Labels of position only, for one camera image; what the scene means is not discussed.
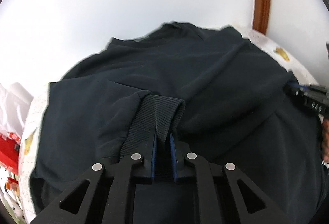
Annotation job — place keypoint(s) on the person right hand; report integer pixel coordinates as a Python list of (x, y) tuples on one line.
[(325, 143)]

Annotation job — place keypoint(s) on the fruit-print white tablecloth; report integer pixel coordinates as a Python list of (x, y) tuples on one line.
[(30, 137)]

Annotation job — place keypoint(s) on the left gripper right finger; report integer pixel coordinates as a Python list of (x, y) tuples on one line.
[(221, 194)]

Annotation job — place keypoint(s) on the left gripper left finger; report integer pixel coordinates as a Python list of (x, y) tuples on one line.
[(104, 193)]

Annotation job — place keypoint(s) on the black long-sleeve sweatshirt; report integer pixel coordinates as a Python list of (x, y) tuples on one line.
[(214, 89)]

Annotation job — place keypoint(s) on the white plastic bag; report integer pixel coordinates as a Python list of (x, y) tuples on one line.
[(15, 104)]

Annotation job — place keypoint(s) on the red paper shopping bag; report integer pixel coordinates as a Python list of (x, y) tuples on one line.
[(9, 151)]

